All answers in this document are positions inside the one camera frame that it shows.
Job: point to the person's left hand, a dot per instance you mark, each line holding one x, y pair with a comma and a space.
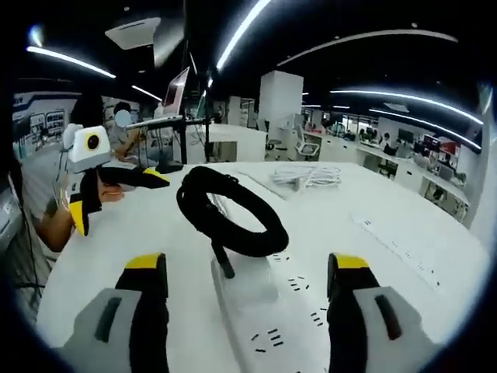
112, 193

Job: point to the white office chair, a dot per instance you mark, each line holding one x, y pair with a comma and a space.
306, 149

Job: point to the open laptop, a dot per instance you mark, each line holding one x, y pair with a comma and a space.
176, 91

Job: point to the row of white office desks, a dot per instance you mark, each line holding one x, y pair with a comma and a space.
407, 171

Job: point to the white power strip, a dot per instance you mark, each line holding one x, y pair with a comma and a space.
248, 311

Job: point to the flat white socket panel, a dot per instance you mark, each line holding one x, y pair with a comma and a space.
396, 245

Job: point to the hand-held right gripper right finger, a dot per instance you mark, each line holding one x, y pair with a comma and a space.
369, 334

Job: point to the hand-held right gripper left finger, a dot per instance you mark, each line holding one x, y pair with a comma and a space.
116, 334

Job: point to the black laptop stand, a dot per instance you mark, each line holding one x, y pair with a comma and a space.
182, 132

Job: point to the ceiling air conditioner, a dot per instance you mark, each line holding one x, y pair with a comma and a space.
134, 33

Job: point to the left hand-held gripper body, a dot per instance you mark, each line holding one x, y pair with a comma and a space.
91, 149

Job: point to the person's light shirt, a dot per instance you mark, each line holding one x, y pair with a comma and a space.
42, 186

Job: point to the white desk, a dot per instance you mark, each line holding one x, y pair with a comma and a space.
330, 202

